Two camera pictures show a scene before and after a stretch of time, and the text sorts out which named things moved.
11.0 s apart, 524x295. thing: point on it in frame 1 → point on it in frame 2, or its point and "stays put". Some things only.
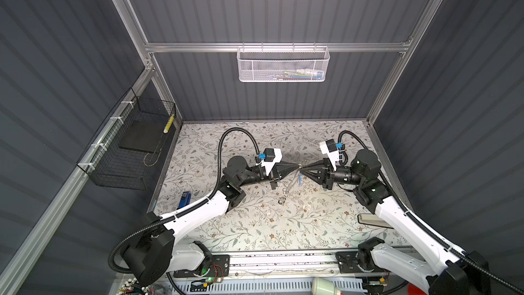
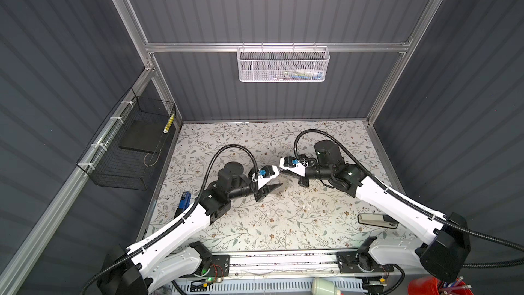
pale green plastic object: [323, 286] stays put
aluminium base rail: [278, 264] stays put
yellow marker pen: [169, 123] stays put
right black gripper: [325, 176] → [301, 179]
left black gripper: [277, 175] → [262, 191]
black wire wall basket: [128, 149] stays put
